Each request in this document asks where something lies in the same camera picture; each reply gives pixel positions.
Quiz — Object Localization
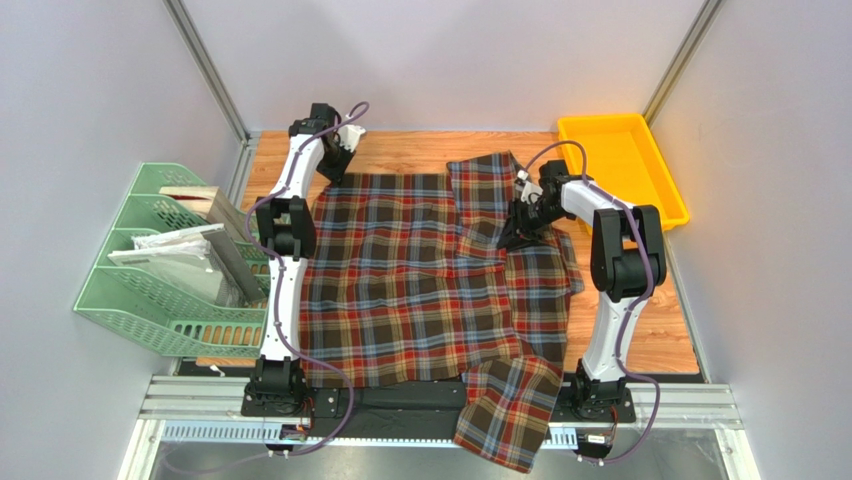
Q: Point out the plaid long sleeve shirt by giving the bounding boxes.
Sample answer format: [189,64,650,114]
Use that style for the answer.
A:
[299,151,584,473]

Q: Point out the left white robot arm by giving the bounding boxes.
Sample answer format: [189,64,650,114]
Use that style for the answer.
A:
[241,101,370,417]

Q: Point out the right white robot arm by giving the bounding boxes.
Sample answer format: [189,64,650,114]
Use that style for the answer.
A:
[498,160,667,419]

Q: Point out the yellow plastic tray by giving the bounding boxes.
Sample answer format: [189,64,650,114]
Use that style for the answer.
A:
[557,113,690,231]

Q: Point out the wooden block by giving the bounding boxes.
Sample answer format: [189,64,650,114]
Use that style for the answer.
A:
[159,186,246,238]

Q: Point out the grey notebook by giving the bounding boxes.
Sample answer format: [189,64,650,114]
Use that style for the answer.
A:
[203,223,267,304]

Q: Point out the white papers in plastic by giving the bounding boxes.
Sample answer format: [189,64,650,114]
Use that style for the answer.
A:
[107,223,244,307]

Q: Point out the green file organizer rack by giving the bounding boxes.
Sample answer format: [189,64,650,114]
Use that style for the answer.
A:
[73,163,266,359]

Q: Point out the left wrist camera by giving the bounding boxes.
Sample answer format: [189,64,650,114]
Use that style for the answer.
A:
[337,124,367,152]

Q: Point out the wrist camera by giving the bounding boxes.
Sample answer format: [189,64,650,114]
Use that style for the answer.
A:
[514,170,543,204]
[337,124,367,152]

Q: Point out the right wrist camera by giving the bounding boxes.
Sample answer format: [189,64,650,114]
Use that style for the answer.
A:
[514,170,543,204]

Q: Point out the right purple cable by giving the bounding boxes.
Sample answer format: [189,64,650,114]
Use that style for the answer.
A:
[522,139,663,465]

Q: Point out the purple cable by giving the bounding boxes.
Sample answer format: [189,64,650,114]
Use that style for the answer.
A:
[522,139,663,465]
[244,101,371,461]

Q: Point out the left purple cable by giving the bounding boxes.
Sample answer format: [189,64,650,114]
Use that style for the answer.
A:
[244,101,371,461]

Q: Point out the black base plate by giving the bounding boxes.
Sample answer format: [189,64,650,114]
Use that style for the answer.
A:
[176,359,637,441]

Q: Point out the aluminium frame rail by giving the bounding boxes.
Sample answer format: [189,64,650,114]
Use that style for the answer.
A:
[119,375,758,479]

